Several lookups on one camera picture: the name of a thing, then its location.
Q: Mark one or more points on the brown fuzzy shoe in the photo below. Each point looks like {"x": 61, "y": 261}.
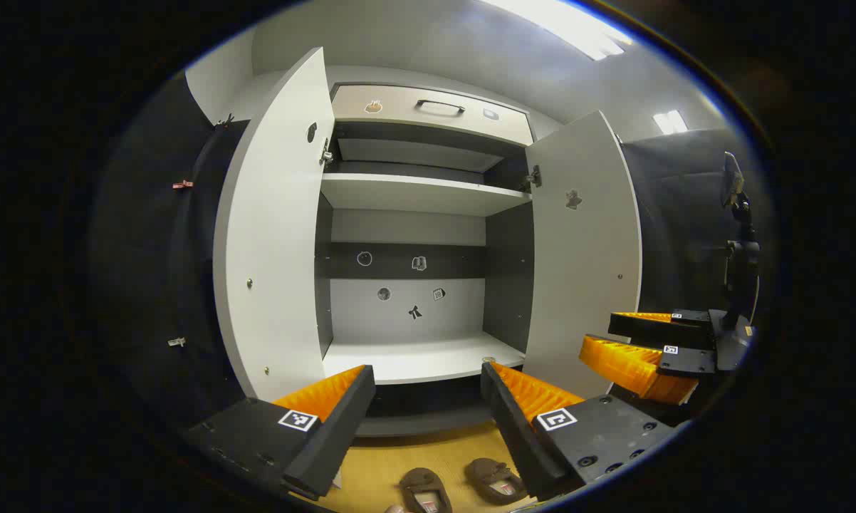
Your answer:
{"x": 424, "y": 488}
{"x": 496, "y": 479}

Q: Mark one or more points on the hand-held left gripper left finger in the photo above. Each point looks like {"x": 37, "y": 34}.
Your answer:
{"x": 328, "y": 442}

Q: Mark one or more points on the small ceiling light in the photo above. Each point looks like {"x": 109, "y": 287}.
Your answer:
{"x": 670, "y": 122}

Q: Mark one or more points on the metal door hinge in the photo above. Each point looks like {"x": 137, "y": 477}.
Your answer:
{"x": 325, "y": 153}
{"x": 533, "y": 178}

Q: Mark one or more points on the white grey shoe cabinet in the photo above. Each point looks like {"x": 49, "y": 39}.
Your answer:
{"x": 414, "y": 360}

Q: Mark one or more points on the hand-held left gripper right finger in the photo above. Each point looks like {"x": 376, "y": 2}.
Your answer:
{"x": 517, "y": 438}

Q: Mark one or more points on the shoe cabinet door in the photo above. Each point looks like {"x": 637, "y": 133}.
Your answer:
{"x": 585, "y": 285}
{"x": 275, "y": 249}

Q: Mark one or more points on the large ceiling light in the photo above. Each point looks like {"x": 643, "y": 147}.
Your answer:
{"x": 570, "y": 28}

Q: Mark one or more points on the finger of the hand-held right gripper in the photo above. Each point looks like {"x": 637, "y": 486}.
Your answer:
{"x": 649, "y": 331}
{"x": 620, "y": 363}

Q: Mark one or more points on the beige cabinet drawer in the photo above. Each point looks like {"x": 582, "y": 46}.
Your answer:
{"x": 399, "y": 117}

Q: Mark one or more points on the black clip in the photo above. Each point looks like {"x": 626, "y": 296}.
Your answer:
{"x": 225, "y": 120}

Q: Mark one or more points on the red clip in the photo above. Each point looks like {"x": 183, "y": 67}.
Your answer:
{"x": 182, "y": 184}

